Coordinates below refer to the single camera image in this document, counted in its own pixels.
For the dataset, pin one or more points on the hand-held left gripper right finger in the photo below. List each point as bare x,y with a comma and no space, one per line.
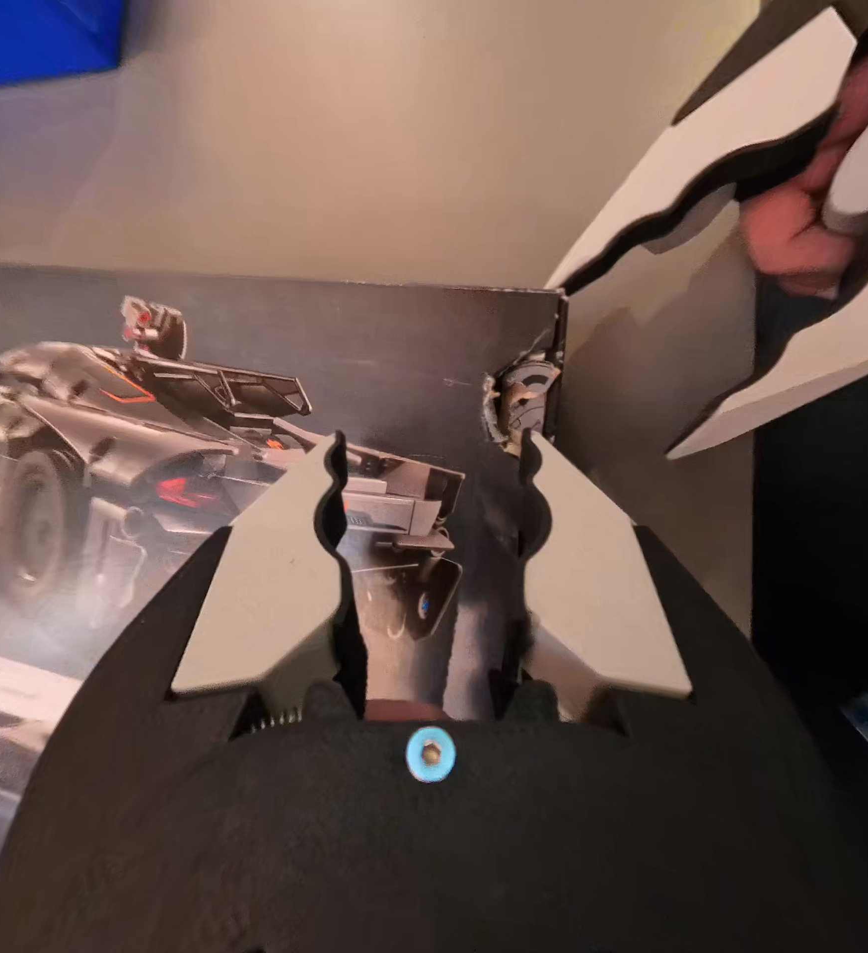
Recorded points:
598,595

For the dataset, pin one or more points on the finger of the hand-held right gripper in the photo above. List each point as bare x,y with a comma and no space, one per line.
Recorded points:
836,350
732,112

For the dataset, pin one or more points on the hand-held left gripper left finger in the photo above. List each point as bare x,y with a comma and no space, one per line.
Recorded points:
263,595

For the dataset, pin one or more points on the dark lego set box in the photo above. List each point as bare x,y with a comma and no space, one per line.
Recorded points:
292,335

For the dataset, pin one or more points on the person's right hand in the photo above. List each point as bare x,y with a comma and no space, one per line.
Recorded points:
791,231

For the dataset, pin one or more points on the blue plastic bin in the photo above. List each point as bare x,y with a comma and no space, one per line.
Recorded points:
32,37

